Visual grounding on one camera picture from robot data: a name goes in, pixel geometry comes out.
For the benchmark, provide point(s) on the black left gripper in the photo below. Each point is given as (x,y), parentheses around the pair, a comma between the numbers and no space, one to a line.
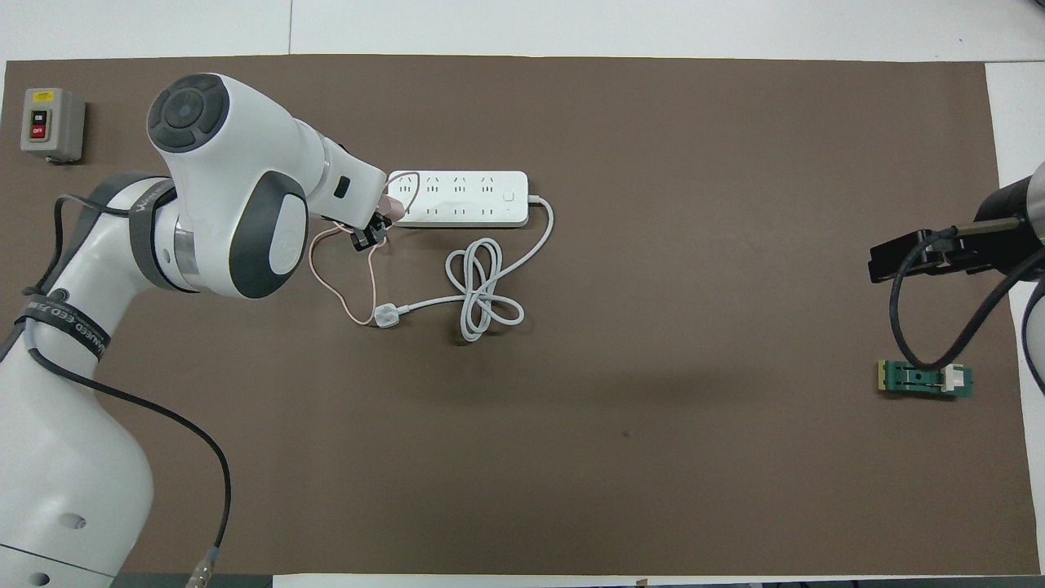
(369,238)

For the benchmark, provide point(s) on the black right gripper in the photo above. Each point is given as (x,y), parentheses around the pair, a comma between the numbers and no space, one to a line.
(1000,245)

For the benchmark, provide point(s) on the pink charger adapter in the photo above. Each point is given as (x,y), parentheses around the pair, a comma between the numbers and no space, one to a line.
(392,208)

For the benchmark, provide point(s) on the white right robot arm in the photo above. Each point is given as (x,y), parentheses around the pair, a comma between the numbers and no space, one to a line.
(1038,327)

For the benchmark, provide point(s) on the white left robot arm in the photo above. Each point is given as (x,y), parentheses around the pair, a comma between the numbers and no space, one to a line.
(220,163)

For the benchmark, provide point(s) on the white power strip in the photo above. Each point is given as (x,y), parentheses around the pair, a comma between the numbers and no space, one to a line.
(473,200)

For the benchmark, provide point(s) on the brown table mat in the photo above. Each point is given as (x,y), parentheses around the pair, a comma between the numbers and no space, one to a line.
(571,457)

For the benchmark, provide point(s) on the green knife switch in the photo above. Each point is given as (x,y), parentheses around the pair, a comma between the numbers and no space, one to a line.
(918,380)

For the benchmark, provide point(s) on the grey on-off switch box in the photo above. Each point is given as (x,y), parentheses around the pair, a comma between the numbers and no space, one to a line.
(57,122)

